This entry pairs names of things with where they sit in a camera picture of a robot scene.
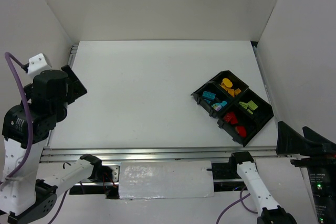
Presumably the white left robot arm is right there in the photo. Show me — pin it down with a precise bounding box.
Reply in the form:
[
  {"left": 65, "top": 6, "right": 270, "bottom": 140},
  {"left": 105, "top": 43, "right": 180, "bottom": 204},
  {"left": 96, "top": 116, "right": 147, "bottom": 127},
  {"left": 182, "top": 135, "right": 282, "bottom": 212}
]
[{"left": 1, "top": 65, "right": 102, "bottom": 223}]

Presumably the red rectangular lego brick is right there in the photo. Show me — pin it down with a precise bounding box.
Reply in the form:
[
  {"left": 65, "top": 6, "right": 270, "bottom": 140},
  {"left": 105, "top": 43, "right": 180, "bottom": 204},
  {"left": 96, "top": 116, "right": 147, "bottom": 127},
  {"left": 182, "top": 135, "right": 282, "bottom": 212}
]
[{"left": 229, "top": 117, "right": 238, "bottom": 125}]

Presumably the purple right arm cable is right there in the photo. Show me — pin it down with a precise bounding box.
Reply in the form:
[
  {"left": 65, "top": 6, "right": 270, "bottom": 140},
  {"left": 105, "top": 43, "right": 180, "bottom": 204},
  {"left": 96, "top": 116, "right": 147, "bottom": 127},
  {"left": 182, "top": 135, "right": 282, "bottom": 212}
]
[{"left": 215, "top": 186, "right": 259, "bottom": 224}]

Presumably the silver foil covered plate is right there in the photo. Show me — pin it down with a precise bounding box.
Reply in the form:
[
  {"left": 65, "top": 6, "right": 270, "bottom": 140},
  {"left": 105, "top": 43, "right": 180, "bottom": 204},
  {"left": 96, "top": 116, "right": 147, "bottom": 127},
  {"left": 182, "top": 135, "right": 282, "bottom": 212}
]
[{"left": 119, "top": 161, "right": 215, "bottom": 199}]

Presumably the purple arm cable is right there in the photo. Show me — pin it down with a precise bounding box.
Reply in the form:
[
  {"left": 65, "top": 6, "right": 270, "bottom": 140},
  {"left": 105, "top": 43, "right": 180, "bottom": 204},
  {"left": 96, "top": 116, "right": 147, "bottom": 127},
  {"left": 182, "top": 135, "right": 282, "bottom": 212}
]
[
  {"left": 0, "top": 51, "right": 66, "bottom": 224},
  {"left": 215, "top": 186, "right": 259, "bottom": 224}
]

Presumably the light green curved 2x2 brick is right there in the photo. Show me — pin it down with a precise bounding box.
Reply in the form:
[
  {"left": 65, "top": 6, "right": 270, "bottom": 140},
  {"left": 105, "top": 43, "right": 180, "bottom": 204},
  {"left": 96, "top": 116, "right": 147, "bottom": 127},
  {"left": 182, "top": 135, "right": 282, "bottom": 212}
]
[{"left": 239, "top": 101, "right": 249, "bottom": 110}]

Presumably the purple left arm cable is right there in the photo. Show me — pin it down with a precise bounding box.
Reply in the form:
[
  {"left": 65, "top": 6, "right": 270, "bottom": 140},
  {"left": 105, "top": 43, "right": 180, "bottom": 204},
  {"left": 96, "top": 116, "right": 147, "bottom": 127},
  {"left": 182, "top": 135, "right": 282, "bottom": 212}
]
[{"left": 0, "top": 51, "right": 66, "bottom": 224}]

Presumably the black four-compartment tray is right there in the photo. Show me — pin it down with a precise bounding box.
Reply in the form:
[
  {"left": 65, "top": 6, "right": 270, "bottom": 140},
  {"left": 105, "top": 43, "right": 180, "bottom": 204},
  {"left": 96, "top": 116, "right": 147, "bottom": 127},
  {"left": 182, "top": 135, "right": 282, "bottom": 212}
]
[{"left": 191, "top": 70, "right": 274, "bottom": 147}]

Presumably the aluminium table edge rail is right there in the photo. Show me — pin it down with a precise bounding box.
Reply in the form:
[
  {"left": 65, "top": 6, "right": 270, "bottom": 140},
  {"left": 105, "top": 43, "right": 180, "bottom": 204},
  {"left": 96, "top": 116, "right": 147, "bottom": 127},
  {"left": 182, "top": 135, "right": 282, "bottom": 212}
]
[{"left": 40, "top": 147, "right": 277, "bottom": 164}]

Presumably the red arch lego brick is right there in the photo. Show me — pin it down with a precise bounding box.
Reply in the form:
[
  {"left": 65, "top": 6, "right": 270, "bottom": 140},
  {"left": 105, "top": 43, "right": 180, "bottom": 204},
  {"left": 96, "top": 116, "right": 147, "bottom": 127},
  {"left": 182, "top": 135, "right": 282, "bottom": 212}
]
[{"left": 235, "top": 125, "right": 247, "bottom": 137}]

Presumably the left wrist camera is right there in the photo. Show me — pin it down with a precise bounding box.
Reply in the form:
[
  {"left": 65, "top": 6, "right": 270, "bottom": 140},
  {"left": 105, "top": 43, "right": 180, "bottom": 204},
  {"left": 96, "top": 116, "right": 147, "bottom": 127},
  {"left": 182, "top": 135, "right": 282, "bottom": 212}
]
[{"left": 24, "top": 53, "right": 52, "bottom": 80}]

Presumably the orange 2x4 brick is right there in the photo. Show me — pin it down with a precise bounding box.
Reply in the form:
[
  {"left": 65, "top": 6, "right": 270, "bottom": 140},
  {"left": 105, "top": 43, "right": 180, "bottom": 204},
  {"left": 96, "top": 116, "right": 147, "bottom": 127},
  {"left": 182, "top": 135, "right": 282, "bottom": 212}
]
[{"left": 227, "top": 89, "right": 235, "bottom": 97}]

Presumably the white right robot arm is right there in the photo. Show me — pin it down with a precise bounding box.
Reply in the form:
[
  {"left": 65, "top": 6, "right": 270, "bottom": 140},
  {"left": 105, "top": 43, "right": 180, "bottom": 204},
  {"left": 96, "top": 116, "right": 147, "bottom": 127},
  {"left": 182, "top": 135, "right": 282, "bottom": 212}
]
[{"left": 229, "top": 121, "right": 335, "bottom": 223}]

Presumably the red curved brick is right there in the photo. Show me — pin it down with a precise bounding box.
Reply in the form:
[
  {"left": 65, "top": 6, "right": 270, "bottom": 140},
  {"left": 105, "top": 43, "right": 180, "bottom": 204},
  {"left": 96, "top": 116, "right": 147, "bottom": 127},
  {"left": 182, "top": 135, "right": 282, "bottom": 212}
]
[{"left": 223, "top": 112, "right": 236, "bottom": 123}]

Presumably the white printed lego tile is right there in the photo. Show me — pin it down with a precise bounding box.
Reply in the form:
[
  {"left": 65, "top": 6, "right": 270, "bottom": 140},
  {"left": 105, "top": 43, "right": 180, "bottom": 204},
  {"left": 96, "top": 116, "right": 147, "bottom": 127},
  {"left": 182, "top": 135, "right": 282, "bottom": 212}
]
[{"left": 212, "top": 106, "right": 222, "bottom": 111}]

